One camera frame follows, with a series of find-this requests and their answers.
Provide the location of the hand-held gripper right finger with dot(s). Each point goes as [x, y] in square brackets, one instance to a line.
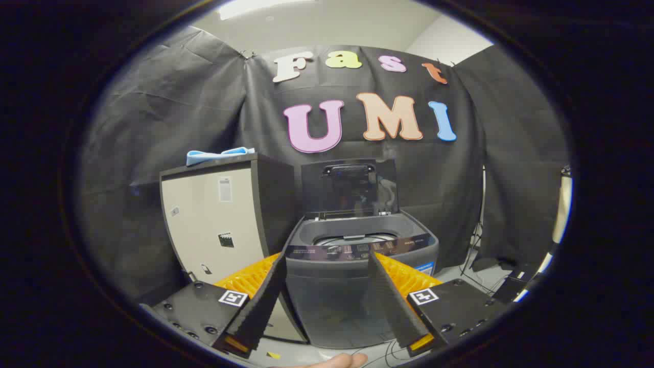
[391, 301]

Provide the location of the light blue cloth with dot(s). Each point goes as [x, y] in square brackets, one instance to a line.
[214, 155]

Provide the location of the grey washing machine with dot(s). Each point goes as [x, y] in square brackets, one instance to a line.
[327, 296]

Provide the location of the black floor box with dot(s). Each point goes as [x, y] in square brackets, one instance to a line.
[511, 286]

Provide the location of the beige cabinet with dark frame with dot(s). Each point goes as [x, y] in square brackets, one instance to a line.
[204, 225]

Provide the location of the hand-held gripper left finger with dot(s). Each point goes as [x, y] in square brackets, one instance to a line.
[260, 301]

